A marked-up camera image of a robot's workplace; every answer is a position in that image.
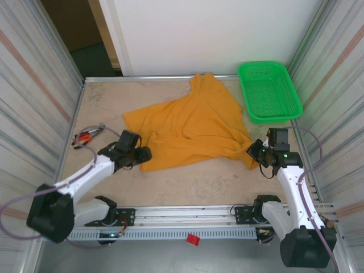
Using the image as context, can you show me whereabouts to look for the yellow t-shirt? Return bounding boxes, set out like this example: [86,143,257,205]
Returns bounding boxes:
[122,72,258,173]

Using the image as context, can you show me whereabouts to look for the green plastic basket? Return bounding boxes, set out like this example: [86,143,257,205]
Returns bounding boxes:
[237,61,304,125]

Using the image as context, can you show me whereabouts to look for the red plastic block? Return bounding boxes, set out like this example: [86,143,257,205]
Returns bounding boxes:
[186,233,201,247]

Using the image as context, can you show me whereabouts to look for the brown wooden door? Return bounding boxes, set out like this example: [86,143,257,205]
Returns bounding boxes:
[41,0,122,69]

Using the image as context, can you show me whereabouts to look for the thin black cable loop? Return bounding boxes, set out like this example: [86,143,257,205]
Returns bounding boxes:
[259,162,278,180]

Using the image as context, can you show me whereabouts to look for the red-handled pliers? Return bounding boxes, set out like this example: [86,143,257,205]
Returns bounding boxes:
[72,122,106,150]

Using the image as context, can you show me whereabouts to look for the aluminium table edge rail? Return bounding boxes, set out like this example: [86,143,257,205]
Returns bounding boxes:
[84,74,239,84]

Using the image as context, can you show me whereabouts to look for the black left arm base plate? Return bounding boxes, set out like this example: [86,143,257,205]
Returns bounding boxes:
[107,208,136,228]

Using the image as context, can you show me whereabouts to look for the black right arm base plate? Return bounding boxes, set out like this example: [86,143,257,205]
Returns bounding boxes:
[234,206,274,225]

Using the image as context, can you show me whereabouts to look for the white slotted cable duct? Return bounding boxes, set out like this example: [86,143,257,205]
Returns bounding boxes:
[68,227,258,242]

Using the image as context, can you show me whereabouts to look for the white door frame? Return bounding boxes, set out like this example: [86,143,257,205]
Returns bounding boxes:
[98,0,134,77]

